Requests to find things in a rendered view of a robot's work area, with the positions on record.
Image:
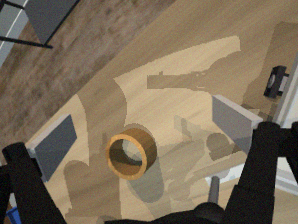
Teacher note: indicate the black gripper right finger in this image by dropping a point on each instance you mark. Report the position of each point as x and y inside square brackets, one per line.
[252, 199]

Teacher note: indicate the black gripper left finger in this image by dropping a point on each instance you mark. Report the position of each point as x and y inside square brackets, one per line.
[21, 173]

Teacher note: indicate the tan tape roll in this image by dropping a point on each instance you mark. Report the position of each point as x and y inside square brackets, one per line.
[118, 162]

